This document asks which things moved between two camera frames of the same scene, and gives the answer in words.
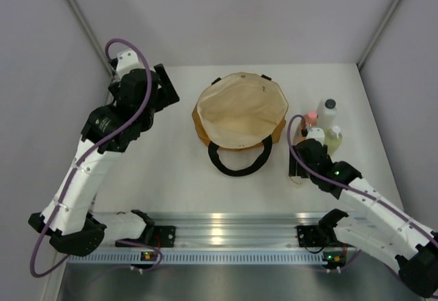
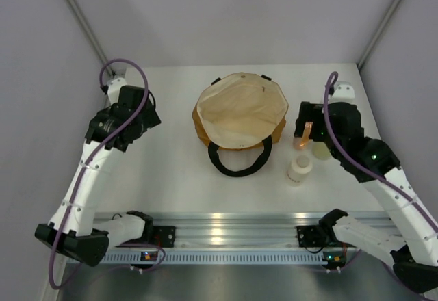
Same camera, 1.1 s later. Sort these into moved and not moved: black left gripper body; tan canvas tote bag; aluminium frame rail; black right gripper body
Moved: black right gripper body; black left gripper body
Not moved: tan canvas tote bag; aluminium frame rail
